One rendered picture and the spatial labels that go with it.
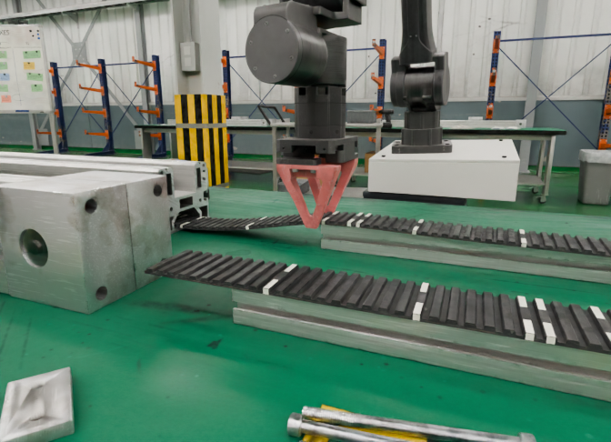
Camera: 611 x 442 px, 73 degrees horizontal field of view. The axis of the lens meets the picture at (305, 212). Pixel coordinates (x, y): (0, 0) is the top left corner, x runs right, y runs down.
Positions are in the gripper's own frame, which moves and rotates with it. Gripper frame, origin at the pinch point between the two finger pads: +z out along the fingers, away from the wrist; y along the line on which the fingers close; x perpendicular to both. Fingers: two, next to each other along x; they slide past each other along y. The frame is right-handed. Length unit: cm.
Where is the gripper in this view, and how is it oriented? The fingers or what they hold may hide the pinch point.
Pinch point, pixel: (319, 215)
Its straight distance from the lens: 49.1
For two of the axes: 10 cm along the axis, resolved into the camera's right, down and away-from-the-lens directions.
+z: 0.0, 9.7, 2.3
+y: -3.6, 2.1, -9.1
